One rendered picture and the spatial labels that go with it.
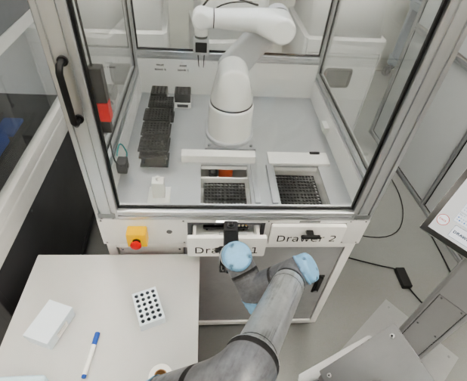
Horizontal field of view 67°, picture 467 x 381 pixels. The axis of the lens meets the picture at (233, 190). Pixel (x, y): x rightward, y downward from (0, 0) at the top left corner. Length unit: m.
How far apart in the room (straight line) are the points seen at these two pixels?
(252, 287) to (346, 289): 1.51
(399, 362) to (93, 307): 0.96
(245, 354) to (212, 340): 1.50
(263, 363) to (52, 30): 0.82
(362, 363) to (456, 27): 0.89
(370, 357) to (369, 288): 1.36
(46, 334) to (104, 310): 0.19
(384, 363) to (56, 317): 0.99
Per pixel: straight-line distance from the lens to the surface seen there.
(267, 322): 0.67
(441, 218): 1.49
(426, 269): 2.73
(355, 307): 2.34
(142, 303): 1.29
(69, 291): 1.42
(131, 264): 1.43
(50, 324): 1.32
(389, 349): 1.10
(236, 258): 0.90
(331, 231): 1.40
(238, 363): 0.58
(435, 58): 1.08
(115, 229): 1.37
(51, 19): 0.96
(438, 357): 2.37
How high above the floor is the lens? 1.93
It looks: 44 degrees down
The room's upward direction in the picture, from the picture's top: 5 degrees clockwise
